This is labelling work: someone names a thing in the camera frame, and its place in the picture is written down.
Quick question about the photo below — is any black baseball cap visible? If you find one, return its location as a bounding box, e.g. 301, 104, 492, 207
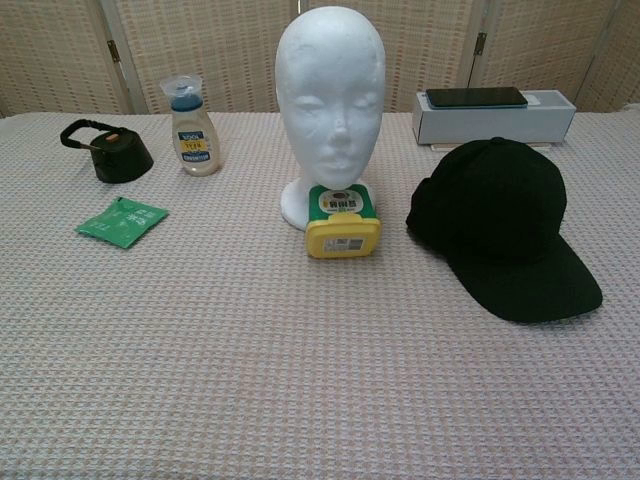
405, 135, 604, 322

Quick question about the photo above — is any white foam mannequin head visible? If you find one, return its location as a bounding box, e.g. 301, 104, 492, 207
274, 5, 387, 232

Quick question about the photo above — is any green container with yellow lid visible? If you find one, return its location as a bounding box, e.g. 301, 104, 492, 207
305, 183, 383, 260

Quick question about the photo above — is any beige waffle-weave tablecloth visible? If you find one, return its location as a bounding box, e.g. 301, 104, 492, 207
0, 110, 640, 480

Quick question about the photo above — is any mayonnaise squeeze bottle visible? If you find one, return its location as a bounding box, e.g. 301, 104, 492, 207
159, 73, 221, 177

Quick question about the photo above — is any green foil sachet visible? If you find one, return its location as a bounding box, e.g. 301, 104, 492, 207
74, 196, 170, 250

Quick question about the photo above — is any white rectangular cardboard box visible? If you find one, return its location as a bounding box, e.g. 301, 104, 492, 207
412, 89, 577, 146

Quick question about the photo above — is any black smartphone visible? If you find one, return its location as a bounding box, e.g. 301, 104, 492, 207
425, 86, 529, 110

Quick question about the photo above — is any woven bamboo folding screen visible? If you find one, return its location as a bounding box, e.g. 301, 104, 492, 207
0, 0, 640, 119

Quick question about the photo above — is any black bottle lid with strap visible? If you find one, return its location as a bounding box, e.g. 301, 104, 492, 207
59, 118, 155, 184

